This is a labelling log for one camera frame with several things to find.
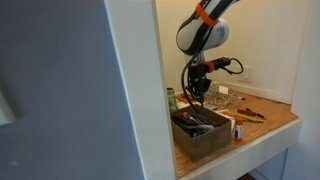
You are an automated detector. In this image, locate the brown cardboard box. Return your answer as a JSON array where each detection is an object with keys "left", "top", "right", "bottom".
[{"left": 170, "top": 104, "right": 233, "bottom": 164}]

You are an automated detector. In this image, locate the white cable tangle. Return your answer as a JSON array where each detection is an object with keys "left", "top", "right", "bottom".
[{"left": 203, "top": 82, "right": 242, "bottom": 110}]

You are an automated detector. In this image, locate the white wall outlet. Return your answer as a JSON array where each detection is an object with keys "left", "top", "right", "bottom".
[{"left": 236, "top": 66, "right": 253, "bottom": 83}]

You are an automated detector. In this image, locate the black stapler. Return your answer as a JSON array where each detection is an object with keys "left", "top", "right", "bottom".
[{"left": 171, "top": 114, "right": 201, "bottom": 128}]

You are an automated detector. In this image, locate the blue marker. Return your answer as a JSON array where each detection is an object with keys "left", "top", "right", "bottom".
[{"left": 193, "top": 114, "right": 210, "bottom": 127}]

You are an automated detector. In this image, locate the green pencil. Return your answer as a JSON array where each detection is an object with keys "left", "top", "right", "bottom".
[{"left": 232, "top": 113, "right": 255, "bottom": 122}]

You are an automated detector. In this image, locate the green jar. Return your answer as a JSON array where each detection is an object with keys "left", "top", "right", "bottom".
[{"left": 166, "top": 87, "right": 179, "bottom": 114}]

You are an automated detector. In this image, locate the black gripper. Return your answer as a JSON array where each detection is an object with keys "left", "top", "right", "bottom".
[{"left": 185, "top": 63, "right": 213, "bottom": 106}]

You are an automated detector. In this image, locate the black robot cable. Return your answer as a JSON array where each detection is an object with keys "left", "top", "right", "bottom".
[{"left": 180, "top": 18, "right": 245, "bottom": 112}]

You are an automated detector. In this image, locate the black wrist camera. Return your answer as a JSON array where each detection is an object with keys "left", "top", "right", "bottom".
[{"left": 207, "top": 56, "right": 233, "bottom": 73}]

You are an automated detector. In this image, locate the light gray thick marker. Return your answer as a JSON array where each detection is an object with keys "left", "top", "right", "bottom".
[{"left": 181, "top": 122, "right": 216, "bottom": 132}]

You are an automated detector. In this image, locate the gray marker orange cap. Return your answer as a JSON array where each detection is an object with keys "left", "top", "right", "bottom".
[{"left": 221, "top": 110, "right": 242, "bottom": 119}]

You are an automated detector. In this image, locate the white square power adapter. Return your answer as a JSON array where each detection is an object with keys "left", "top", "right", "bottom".
[{"left": 217, "top": 85, "right": 230, "bottom": 96}]

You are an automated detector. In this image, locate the orange small box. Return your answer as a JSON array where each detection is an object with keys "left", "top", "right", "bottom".
[{"left": 175, "top": 94, "right": 193, "bottom": 105}]

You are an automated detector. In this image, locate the orange capped glue stick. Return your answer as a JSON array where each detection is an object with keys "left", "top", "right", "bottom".
[
  {"left": 233, "top": 117, "right": 245, "bottom": 143},
  {"left": 181, "top": 111, "right": 202, "bottom": 125}
]

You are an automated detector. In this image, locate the small black handled tool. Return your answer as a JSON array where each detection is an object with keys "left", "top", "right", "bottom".
[{"left": 245, "top": 107, "right": 268, "bottom": 121}]

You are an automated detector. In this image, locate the red pocket knife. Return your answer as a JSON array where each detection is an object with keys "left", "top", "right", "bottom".
[{"left": 236, "top": 108, "right": 257, "bottom": 118}]

